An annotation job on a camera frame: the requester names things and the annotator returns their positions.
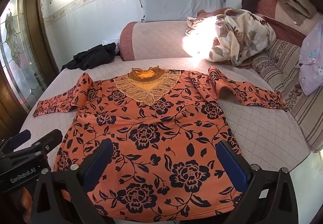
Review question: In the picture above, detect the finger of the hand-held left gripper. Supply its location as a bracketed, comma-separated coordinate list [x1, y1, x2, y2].
[0, 129, 32, 157]
[5, 128, 63, 161]

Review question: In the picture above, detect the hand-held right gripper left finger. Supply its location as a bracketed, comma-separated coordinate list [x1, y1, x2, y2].
[30, 138, 116, 224]

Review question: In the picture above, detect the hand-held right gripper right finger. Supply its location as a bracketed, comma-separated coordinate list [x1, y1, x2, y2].
[216, 139, 303, 224]

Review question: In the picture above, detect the orange black floral pillow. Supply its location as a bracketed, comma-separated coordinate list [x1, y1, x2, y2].
[33, 65, 288, 221]

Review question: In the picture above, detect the black garment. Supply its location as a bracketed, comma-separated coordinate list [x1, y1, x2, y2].
[61, 43, 117, 71]

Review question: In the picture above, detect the wooden door with stained glass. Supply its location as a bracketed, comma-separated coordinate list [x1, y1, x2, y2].
[0, 0, 60, 139]

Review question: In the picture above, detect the striped folded blanket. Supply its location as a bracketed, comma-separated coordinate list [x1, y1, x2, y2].
[249, 38, 323, 153]

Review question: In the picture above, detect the lilac garment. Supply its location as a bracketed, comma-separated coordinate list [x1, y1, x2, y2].
[298, 16, 323, 96]

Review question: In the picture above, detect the cream floral blanket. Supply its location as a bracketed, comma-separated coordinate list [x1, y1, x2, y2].
[185, 8, 277, 67]

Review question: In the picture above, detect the pink quilted bolster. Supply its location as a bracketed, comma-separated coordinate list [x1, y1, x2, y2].
[119, 20, 200, 61]

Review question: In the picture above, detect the tan knitted garment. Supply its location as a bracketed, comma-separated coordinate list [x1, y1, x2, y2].
[275, 0, 317, 26]

